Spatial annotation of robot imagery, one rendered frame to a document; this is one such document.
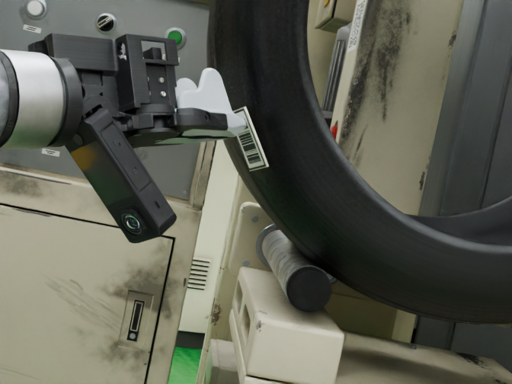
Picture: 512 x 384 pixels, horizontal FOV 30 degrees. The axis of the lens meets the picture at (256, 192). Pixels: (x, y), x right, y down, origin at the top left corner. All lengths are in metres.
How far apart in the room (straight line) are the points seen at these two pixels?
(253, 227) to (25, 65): 0.60
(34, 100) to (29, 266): 0.95
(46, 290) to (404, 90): 0.71
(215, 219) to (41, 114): 3.81
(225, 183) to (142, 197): 3.74
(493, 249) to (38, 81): 0.45
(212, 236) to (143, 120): 3.76
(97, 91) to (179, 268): 0.88
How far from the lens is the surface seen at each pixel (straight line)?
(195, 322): 4.59
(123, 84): 0.79
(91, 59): 0.78
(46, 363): 1.68
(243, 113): 0.89
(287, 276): 0.95
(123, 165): 0.77
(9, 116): 0.71
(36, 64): 0.73
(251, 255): 1.27
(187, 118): 0.79
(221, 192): 4.50
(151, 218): 0.77
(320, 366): 0.95
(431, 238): 0.92
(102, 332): 1.65
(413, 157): 1.32
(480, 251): 0.93
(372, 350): 1.22
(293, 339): 0.94
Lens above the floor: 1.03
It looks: 3 degrees down
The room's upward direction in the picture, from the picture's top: 12 degrees clockwise
